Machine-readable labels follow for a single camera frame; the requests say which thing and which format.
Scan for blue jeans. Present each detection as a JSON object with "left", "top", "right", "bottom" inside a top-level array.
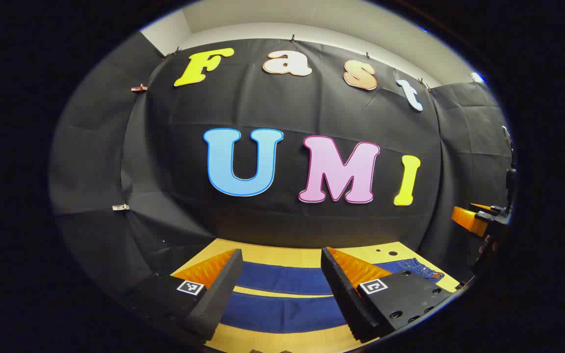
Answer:
[{"left": 221, "top": 258, "right": 445, "bottom": 334}]

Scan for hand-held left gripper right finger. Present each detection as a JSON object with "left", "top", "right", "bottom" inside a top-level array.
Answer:
[{"left": 321, "top": 247, "right": 457, "bottom": 343}]

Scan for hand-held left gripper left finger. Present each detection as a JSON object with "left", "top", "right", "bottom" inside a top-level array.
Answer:
[{"left": 130, "top": 249, "right": 244, "bottom": 342}]

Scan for black backdrop cloth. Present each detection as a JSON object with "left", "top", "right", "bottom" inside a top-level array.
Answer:
[{"left": 49, "top": 30, "right": 514, "bottom": 295}]

